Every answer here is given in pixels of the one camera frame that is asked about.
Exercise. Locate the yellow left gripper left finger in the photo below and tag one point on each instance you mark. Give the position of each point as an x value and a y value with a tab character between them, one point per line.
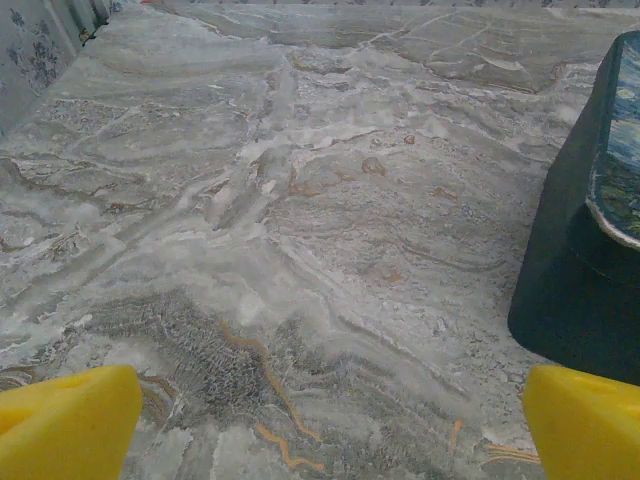
65	425

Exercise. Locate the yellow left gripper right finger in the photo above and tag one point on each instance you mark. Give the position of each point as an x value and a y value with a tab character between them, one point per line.
585	425

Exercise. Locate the dark box with painting print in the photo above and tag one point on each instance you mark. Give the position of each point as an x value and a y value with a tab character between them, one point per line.
570	280

